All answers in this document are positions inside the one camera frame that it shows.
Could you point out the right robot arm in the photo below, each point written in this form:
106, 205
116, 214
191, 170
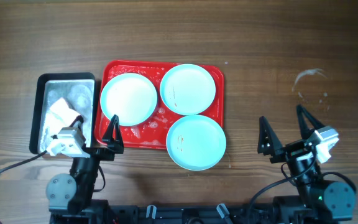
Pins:
318, 200

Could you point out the pink sponge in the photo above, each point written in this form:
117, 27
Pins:
60, 115

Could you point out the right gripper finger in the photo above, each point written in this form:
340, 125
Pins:
268, 143
307, 122

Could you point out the light blue plate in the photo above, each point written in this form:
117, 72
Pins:
130, 96
196, 142
187, 89

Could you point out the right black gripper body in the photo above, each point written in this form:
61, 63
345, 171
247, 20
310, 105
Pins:
293, 150

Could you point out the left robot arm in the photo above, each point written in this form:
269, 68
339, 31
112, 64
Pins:
70, 195

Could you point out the black soapy water tray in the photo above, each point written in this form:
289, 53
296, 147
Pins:
78, 90

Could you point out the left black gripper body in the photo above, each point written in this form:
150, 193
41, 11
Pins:
96, 151

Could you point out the light blue plate bottom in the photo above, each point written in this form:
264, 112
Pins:
196, 142

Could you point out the light blue plate top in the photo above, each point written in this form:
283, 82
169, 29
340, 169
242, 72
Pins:
187, 89

